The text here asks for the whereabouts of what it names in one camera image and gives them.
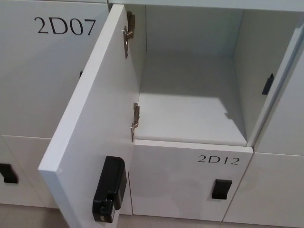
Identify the small metal door hinge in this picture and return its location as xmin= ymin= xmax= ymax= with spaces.
xmin=130 ymin=102 xmax=141 ymax=143

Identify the open white cabinet compartment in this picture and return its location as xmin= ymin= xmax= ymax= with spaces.
xmin=108 ymin=0 xmax=304 ymax=148

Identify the white door marked 2D12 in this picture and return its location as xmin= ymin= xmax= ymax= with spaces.
xmin=128 ymin=139 xmax=254 ymax=222

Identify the large metal door hinge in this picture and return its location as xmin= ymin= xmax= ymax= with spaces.
xmin=122 ymin=11 xmax=136 ymax=58

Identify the white door marked 2D07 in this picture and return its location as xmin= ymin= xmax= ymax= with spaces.
xmin=0 ymin=0 xmax=110 ymax=140

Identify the plain white cabinet door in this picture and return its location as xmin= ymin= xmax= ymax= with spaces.
xmin=223 ymin=147 xmax=304 ymax=227

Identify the black electronic lock box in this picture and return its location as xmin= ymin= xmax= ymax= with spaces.
xmin=92 ymin=155 xmax=126 ymax=223

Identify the black lock strike plate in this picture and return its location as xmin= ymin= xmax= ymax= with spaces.
xmin=261 ymin=73 xmax=274 ymax=95

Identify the black handle of 2D12 door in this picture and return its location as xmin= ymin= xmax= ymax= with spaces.
xmin=211 ymin=179 xmax=233 ymax=200

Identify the white door with black handle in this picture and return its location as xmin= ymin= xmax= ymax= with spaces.
xmin=0 ymin=134 xmax=54 ymax=209

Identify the black handle beside floor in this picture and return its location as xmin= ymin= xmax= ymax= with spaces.
xmin=0 ymin=163 xmax=19 ymax=184

